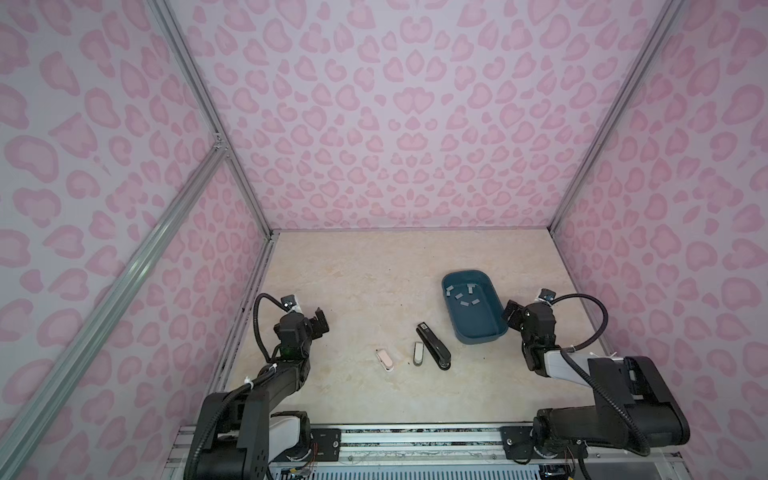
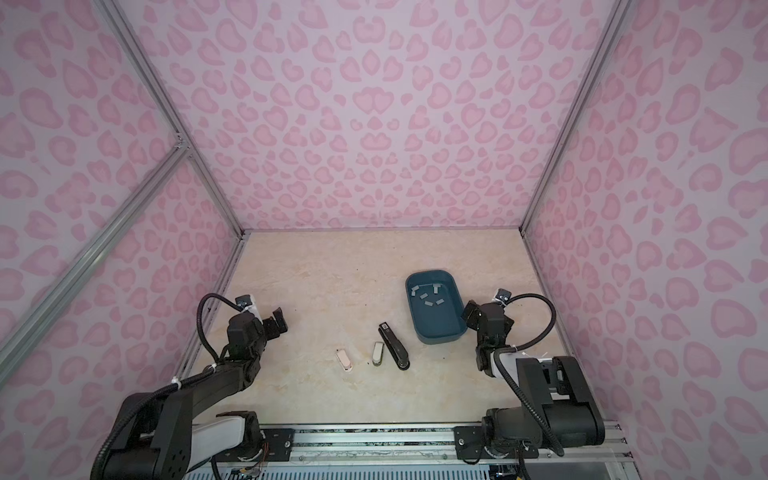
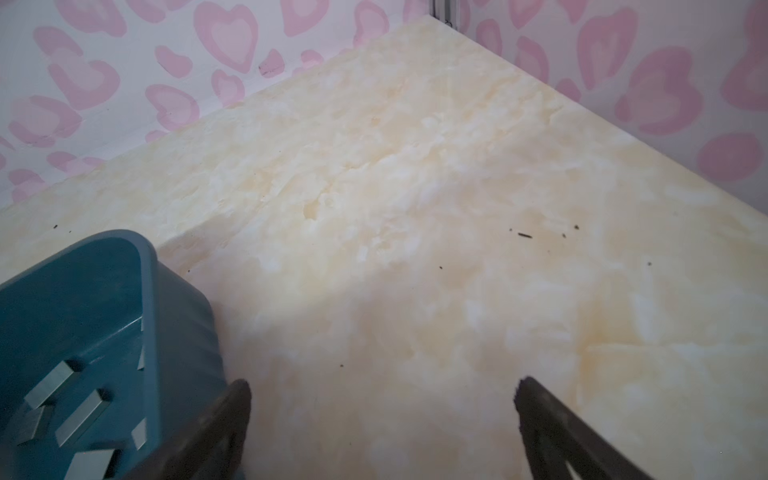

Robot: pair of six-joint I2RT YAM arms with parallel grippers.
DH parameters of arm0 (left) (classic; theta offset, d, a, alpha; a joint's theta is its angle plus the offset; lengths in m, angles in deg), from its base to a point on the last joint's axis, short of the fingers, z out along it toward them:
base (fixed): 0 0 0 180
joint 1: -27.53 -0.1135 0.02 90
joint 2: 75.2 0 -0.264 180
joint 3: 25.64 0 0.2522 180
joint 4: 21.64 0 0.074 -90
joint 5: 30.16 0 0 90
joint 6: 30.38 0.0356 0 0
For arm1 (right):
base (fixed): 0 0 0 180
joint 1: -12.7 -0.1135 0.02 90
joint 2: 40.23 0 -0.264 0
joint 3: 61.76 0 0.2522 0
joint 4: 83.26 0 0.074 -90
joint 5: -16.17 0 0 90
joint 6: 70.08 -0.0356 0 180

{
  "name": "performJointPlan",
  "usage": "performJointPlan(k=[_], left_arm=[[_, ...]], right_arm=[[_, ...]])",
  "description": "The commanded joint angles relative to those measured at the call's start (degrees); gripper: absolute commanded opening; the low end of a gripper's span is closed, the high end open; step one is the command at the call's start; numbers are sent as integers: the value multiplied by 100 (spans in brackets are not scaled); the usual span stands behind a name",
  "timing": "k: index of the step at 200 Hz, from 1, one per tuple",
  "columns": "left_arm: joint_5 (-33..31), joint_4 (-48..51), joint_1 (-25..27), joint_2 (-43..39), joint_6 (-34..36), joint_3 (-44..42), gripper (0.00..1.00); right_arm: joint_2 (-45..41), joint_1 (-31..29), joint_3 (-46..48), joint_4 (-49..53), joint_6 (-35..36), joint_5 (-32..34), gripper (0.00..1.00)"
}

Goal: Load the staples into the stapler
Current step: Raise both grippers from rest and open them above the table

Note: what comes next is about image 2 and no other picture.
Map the teal plastic tray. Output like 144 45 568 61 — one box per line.
405 270 467 345

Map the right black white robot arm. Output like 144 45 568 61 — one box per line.
453 291 605 472

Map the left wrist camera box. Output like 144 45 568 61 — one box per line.
235 294 261 319

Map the pink small stapler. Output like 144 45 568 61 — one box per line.
336 349 353 372

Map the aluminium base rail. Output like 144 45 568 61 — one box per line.
197 422 637 480

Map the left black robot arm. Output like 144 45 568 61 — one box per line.
90 308 288 479

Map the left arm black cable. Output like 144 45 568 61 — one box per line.
196 292 244 364

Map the aluminium frame diagonal bar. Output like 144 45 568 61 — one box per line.
1 141 189 385

